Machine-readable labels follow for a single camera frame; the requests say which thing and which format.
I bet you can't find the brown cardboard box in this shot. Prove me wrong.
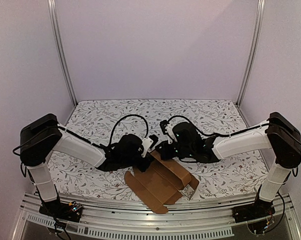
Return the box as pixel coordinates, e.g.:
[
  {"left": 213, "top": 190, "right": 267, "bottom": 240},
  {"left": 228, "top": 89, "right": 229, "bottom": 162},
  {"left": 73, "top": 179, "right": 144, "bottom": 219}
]
[{"left": 124, "top": 150, "right": 199, "bottom": 214}]

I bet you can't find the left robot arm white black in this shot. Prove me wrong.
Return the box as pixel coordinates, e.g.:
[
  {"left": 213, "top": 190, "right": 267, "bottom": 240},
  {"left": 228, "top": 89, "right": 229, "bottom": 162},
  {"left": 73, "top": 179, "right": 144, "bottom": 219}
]
[{"left": 12, "top": 113, "right": 155, "bottom": 217}]

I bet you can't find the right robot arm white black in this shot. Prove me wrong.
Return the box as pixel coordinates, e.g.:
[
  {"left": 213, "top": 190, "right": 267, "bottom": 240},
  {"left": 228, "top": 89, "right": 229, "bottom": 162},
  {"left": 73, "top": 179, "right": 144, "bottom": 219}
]
[{"left": 155, "top": 112, "right": 301, "bottom": 218}]

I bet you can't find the floral patterned table mat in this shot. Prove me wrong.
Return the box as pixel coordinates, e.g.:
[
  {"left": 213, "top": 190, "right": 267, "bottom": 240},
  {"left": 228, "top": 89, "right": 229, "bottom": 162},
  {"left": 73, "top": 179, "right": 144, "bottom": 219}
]
[{"left": 48, "top": 99, "right": 268, "bottom": 201}]

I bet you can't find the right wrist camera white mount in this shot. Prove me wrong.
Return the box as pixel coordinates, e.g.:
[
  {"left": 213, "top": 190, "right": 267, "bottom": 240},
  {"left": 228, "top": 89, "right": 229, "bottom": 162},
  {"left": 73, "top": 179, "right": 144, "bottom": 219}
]
[{"left": 159, "top": 120, "right": 177, "bottom": 144}]

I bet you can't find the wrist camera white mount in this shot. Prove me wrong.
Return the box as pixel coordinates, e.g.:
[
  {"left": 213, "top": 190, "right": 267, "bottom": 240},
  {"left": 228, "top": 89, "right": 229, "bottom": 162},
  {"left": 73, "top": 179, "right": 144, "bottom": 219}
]
[
  {"left": 159, "top": 120, "right": 177, "bottom": 144},
  {"left": 139, "top": 134, "right": 159, "bottom": 158}
]

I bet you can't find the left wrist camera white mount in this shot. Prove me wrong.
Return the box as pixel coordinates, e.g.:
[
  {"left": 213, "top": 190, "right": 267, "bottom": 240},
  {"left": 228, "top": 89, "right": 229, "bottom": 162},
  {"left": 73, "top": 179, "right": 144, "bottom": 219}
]
[{"left": 139, "top": 134, "right": 159, "bottom": 158}]

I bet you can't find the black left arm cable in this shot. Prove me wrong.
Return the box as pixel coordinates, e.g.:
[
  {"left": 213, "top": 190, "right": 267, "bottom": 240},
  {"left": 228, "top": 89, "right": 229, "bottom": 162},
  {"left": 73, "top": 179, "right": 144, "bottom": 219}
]
[{"left": 90, "top": 114, "right": 149, "bottom": 151}]

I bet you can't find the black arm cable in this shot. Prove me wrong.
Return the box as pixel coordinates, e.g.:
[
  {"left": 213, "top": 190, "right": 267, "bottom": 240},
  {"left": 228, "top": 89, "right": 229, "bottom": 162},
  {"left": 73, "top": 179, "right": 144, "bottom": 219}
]
[
  {"left": 90, "top": 114, "right": 149, "bottom": 151},
  {"left": 166, "top": 115, "right": 270, "bottom": 140}
]

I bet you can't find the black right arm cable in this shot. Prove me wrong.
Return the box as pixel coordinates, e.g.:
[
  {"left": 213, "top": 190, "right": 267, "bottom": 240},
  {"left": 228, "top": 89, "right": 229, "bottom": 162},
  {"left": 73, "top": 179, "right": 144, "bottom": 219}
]
[{"left": 166, "top": 115, "right": 270, "bottom": 140}]

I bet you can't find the aluminium front rail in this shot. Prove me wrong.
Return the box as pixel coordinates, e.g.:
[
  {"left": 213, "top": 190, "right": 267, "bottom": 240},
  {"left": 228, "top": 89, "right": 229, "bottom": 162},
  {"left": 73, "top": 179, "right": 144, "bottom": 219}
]
[{"left": 11, "top": 193, "right": 301, "bottom": 240}]

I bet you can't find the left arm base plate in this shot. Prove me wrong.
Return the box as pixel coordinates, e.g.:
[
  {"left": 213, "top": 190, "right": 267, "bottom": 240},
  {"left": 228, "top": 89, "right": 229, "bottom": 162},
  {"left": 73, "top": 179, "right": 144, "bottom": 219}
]
[{"left": 39, "top": 199, "right": 84, "bottom": 223}]

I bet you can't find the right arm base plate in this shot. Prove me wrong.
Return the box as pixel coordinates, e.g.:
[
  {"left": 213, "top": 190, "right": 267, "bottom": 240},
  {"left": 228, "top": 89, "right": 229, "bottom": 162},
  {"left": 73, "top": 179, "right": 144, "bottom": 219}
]
[{"left": 232, "top": 203, "right": 275, "bottom": 223}]

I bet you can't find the right aluminium frame post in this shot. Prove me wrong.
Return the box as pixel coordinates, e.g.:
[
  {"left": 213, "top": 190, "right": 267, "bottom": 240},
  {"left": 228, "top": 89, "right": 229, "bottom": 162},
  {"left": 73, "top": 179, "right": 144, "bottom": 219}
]
[{"left": 236, "top": 0, "right": 266, "bottom": 108}]

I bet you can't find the aluminium frame post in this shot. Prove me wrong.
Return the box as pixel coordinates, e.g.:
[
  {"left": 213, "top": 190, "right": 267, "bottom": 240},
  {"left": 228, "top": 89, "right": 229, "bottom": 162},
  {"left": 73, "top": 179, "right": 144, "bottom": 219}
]
[
  {"left": 236, "top": 0, "right": 266, "bottom": 108},
  {"left": 47, "top": 0, "right": 78, "bottom": 107}
]

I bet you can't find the left aluminium frame post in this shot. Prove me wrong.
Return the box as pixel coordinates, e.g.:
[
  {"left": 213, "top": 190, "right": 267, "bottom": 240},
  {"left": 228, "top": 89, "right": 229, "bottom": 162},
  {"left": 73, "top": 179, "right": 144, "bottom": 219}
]
[{"left": 47, "top": 0, "right": 78, "bottom": 107}]

